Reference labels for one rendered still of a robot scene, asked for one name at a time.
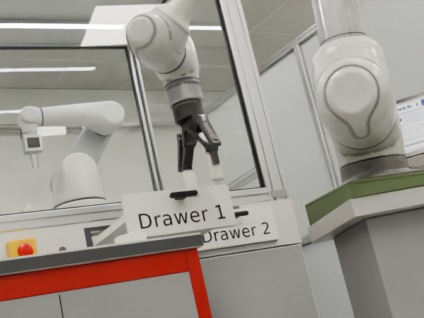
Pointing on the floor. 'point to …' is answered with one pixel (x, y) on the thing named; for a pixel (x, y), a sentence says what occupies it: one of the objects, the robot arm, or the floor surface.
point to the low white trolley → (108, 281)
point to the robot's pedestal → (380, 252)
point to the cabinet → (260, 284)
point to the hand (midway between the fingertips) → (204, 184)
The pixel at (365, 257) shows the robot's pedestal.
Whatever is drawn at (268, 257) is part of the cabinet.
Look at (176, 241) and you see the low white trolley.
